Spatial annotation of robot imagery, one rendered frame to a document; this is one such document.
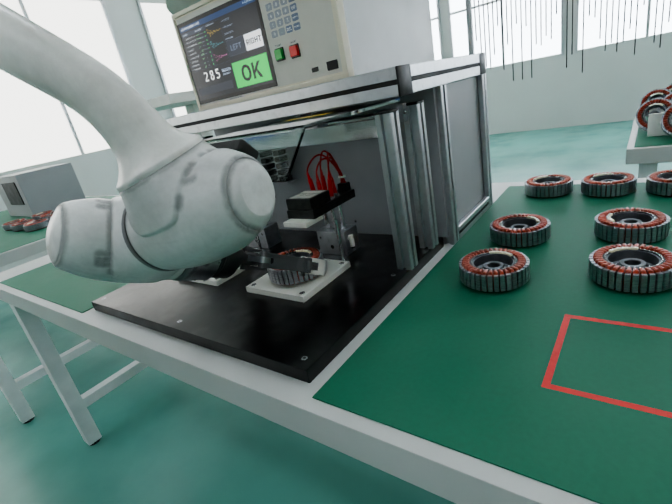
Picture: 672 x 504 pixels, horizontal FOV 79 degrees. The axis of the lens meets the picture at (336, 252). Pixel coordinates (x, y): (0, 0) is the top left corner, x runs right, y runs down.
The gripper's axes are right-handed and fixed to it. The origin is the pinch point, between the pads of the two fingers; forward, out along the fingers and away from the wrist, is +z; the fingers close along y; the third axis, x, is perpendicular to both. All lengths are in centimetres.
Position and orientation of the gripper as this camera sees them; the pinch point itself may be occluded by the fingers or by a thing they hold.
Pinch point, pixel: (295, 264)
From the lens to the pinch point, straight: 80.1
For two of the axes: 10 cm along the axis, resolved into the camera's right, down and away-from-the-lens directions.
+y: 8.0, 0.7, -6.0
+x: 1.2, -9.9, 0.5
